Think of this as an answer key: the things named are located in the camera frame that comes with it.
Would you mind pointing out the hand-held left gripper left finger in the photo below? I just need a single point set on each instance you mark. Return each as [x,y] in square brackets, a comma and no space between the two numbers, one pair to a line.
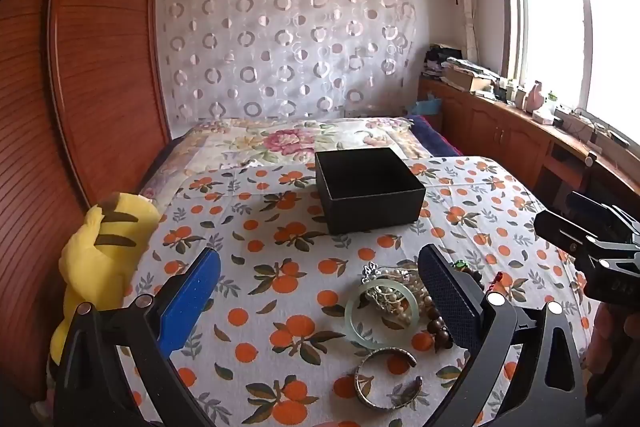
[190,299]

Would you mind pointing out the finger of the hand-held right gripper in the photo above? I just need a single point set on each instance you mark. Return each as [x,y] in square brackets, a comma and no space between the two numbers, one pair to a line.
[565,229]
[600,214]

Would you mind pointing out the light blue bag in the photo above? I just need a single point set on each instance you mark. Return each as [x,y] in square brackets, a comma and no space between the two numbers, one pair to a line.
[425,107]

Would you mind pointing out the circle print sheer curtain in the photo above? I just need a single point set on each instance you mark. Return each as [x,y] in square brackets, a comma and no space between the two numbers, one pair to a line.
[280,37]

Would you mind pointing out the yellow plush toy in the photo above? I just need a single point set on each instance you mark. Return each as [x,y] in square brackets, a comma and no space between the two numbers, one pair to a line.
[100,257]

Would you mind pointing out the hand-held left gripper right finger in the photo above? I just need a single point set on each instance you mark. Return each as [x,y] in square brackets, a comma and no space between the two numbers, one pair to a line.
[450,302]

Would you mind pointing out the silver cuff bangle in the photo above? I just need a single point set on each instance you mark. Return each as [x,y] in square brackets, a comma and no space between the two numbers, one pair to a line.
[390,352]

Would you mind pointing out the wooden cabinet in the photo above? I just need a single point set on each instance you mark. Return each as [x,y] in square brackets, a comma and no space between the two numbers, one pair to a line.
[500,132]

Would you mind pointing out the window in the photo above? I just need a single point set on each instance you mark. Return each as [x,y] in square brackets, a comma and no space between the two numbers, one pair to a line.
[565,17]

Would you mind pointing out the pale jade bangle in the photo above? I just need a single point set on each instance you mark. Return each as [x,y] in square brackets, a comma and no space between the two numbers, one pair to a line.
[350,318]

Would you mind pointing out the orange fruit print blanket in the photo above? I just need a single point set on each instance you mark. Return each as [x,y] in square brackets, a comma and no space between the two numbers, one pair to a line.
[280,267]

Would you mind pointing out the floral quilted pillow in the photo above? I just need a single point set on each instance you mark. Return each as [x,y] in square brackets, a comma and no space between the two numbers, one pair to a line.
[280,142]

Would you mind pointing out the black square box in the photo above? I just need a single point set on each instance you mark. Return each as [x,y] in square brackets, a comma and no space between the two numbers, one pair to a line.
[372,209]

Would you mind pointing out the person's right hand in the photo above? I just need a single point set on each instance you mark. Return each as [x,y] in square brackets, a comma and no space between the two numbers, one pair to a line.
[612,342]

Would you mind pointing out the pile of books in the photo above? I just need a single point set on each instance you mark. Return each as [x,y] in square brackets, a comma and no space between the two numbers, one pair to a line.
[465,74]

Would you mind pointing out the silver hair ornament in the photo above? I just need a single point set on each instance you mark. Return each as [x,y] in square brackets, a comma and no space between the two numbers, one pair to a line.
[370,271]

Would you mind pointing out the pink vase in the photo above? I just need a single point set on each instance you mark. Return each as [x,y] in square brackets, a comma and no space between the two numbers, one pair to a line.
[535,96]

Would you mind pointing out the dark purple blanket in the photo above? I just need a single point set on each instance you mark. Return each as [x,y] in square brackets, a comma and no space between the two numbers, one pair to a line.
[435,137]

